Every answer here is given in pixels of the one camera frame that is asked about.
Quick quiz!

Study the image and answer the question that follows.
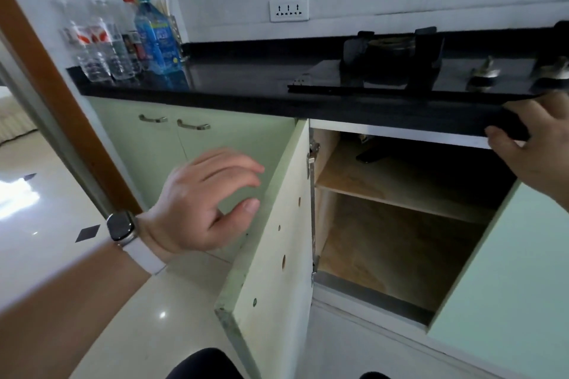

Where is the green open door with holes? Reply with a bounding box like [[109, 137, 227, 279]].
[[214, 118, 317, 379]]

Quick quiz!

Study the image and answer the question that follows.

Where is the black burner pan support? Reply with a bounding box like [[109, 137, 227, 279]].
[[340, 26, 445, 91]]

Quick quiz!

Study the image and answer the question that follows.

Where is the clear red label water bottle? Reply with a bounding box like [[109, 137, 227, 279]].
[[86, 0, 137, 81], [54, 0, 113, 83]]

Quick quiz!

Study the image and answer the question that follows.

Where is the dark object on shelf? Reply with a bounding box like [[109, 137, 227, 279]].
[[354, 143, 388, 165]]

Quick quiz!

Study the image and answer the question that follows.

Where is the metal stove knob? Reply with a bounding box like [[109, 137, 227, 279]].
[[530, 56, 569, 91], [465, 55, 501, 91]]

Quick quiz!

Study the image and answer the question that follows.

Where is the black glass gas stove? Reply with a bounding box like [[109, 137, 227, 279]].
[[287, 54, 569, 98]]

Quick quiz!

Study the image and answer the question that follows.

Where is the blue plastic bottle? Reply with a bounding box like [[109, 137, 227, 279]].
[[133, 0, 184, 76]]

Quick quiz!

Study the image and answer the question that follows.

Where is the person's dark trouser leg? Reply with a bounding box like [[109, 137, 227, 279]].
[[166, 348, 246, 379]]

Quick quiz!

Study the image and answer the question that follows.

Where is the green closed cabinet door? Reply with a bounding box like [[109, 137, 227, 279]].
[[175, 103, 298, 261], [86, 96, 188, 216]]

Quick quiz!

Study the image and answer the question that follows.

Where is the brown wooden door frame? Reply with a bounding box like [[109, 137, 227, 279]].
[[0, 0, 144, 216]]

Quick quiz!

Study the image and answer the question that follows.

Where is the wooden cabinet shelf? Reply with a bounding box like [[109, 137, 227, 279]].
[[314, 138, 499, 227]]

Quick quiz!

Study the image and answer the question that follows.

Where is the person's left forearm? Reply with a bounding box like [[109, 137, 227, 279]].
[[0, 242, 153, 379]]

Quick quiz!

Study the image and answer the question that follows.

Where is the white wall socket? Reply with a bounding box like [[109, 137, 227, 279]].
[[268, 0, 310, 23]]

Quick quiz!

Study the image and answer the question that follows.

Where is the green open cabinet door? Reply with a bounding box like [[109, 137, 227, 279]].
[[427, 178, 569, 379]]

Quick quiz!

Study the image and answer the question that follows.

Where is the white band smart watch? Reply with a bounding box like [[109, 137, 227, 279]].
[[106, 210, 168, 276]]

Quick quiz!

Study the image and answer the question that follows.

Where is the person's left hand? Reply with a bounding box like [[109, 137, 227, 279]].
[[137, 148, 266, 265]]

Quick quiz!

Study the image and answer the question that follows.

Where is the person's right hand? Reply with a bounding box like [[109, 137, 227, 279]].
[[485, 91, 569, 216]]

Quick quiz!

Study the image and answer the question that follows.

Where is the metal utensil holder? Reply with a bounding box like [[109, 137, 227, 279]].
[[166, 15, 183, 58]]

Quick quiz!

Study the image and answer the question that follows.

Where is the red cap sauce bottle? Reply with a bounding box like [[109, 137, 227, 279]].
[[120, 0, 148, 71]]

